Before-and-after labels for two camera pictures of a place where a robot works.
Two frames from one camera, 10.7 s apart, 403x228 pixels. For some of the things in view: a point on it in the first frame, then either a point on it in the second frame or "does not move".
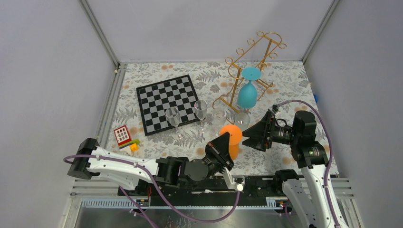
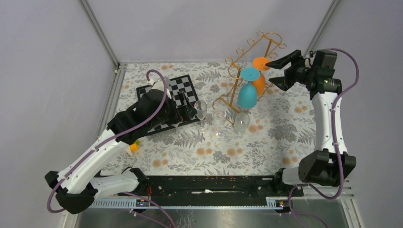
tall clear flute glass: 200,107 does not move
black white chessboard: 155,99 does not move
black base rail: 214,186 does not move
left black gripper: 220,145 -> 185,102
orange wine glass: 234,139 -> 259,63
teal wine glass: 247,93 does not move
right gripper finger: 260,129 -> 279,63
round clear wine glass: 242,119 does not move
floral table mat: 231,97 does not move
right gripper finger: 257,142 -> 282,82
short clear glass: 218,117 does not move
